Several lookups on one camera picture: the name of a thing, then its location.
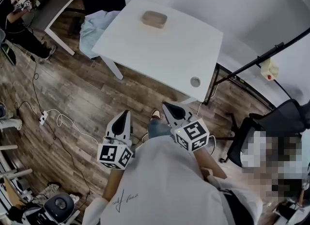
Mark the black and white round device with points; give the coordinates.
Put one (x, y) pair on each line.
(59, 205)

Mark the cream button box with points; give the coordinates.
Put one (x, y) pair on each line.
(269, 70)

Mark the light blue cloth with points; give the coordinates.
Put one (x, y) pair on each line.
(93, 29)

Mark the black light stand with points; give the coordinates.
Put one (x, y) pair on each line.
(264, 55)

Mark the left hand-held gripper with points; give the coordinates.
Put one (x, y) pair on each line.
(113, 155)

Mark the black mesh office chair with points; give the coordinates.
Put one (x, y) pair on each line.
(276, 124)

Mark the person's right forearm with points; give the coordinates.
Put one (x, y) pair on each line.
(210, 164)

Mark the white square table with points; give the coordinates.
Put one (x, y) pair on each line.
(159, 54)

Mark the white metal rack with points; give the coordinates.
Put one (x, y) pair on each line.
(12, 173)

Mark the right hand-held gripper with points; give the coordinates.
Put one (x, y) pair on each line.
(191, 135)

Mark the person's brown and white shoe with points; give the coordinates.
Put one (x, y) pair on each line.
(155, 114)

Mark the person's leg in jeans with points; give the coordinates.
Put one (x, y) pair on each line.
(157, 129)

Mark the white long table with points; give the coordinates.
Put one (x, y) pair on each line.
(60, 6)

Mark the person's left forearm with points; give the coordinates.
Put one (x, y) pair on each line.
(113, 183)

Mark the person's white shirt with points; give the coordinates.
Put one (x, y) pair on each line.
(167, 185)

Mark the camouflage fabric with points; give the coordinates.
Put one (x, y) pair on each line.
(47, 191)

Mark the white power strip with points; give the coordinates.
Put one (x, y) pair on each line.
(43, 118)

